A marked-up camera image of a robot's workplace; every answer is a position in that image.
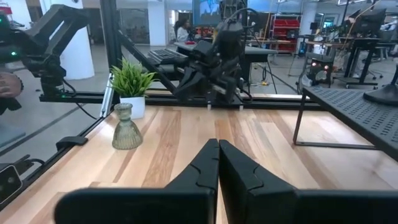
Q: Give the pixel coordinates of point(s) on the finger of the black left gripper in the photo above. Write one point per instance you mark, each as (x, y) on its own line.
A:
(207, 81)
(188, 84)

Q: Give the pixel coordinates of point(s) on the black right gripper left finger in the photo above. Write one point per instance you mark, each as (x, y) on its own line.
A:
(186, 199)

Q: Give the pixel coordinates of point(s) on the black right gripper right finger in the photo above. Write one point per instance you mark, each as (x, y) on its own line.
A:
(264, 199)

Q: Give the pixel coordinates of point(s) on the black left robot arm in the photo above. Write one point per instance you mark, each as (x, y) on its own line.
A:
(231, 37)

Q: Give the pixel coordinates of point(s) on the black computer keyboard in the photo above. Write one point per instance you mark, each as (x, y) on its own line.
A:
(164, 55)

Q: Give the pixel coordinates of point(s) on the grey desk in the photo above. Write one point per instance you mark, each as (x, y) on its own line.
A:
(258, 51)

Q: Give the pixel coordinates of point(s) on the person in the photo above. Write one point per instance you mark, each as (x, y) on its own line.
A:
(183, 32)

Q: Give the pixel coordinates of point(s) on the green plant in white pot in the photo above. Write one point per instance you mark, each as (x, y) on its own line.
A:
(132, 77)

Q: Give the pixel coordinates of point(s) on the blue-screen computer monitor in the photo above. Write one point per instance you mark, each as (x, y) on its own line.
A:
(206, 12)

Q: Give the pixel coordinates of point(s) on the slim white column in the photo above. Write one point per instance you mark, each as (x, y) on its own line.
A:
(157, 25)

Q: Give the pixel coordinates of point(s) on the red storage shelving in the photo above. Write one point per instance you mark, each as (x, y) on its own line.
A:
(284, 31)

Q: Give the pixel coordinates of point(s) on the black box with red lights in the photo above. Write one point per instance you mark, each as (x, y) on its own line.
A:
(320, 70)

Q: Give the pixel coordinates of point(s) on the wide white column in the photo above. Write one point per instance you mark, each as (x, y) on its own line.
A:
(77, 53)

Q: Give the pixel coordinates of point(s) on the black perforated metal shelf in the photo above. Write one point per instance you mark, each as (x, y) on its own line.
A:
(357, 115)

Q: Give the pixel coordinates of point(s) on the black table edge clamp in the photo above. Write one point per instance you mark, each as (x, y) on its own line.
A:
(71, 142)

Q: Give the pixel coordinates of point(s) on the black desk with monitor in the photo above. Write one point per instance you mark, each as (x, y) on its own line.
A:
(367, 25)

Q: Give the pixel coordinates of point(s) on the person's hand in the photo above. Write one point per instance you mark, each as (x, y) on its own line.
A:
(9, 85)

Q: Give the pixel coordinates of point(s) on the silver aluminium bracket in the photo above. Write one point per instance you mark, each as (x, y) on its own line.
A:
(107, 96)

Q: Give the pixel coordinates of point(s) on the black table-level camera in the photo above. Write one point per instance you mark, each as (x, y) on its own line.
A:
(9, 183)

